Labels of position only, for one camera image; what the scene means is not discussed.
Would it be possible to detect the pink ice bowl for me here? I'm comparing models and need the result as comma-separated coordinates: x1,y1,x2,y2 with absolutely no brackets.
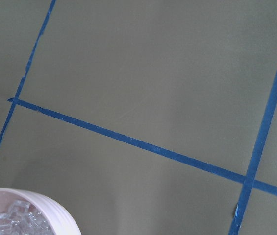
0,188,81,235

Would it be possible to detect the clear ice cubes pile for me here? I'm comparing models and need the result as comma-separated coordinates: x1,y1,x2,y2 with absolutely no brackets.
0,200,54,235

